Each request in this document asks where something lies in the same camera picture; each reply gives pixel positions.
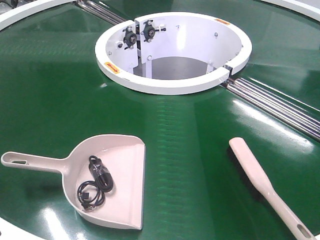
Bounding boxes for thick black cable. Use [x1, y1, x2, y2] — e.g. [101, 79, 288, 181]
[88, 155, 114, 194]

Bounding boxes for thin black wire harness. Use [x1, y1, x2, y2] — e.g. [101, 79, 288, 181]
[76, 180, 106, 212]

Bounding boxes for beige hand brush black bristles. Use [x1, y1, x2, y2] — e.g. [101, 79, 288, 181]
[228, 137, 316, 240]

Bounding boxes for left black flange bearing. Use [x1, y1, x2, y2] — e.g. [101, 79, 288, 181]
[123, 26, 137, 50]

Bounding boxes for black flange bearing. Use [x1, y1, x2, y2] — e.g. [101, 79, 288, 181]
[123, 26, 137, 50]
[140, 19, 167, 43]

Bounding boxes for right black flange bearing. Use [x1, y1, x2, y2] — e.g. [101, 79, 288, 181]
[140, 19, 167, 43]

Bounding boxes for steel roller strip top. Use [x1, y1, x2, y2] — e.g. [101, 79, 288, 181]
[73, 0, 127, 25]

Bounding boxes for steel roller strip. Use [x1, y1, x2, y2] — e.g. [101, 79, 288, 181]
[221, 78, 320, 141]
[73, 0, 127, 25]

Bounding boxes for steel roller strip right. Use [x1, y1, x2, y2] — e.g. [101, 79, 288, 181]
[221, 78, 320, 141]

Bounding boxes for white outer rim top left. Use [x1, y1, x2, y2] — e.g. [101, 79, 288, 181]
[0, 0, 72, 30]

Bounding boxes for white central conveyor ring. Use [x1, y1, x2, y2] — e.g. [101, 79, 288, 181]
[94, 11, 253, 96]

